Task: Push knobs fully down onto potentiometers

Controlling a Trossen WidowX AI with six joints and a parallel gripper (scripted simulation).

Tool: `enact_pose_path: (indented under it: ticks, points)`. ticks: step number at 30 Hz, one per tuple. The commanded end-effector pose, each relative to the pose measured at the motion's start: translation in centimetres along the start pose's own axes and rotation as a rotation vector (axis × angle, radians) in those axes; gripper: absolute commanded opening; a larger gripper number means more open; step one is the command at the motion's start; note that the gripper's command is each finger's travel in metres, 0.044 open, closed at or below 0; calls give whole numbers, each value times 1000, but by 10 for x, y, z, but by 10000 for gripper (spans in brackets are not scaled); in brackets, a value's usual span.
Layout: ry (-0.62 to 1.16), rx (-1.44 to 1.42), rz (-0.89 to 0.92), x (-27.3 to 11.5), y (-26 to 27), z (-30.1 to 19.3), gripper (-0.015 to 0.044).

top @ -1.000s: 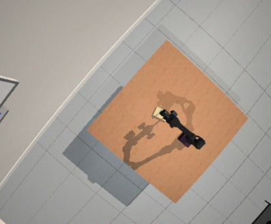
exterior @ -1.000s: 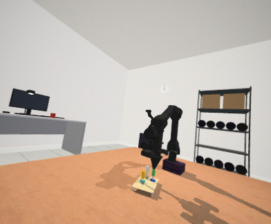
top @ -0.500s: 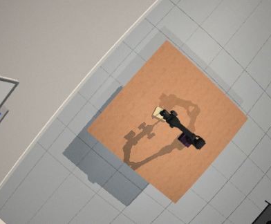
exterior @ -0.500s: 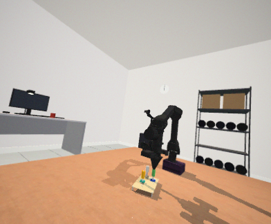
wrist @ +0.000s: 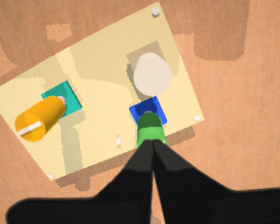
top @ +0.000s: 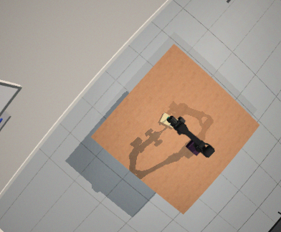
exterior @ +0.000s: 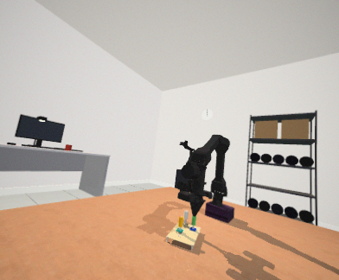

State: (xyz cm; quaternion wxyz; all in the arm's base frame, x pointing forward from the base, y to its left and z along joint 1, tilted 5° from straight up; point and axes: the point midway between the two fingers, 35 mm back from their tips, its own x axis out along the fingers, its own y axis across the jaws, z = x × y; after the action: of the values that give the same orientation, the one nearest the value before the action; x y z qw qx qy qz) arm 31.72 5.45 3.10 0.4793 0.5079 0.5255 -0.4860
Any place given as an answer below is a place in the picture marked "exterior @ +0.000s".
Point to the pale yellow circuit board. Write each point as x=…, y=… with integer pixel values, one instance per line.
x=183, y=232

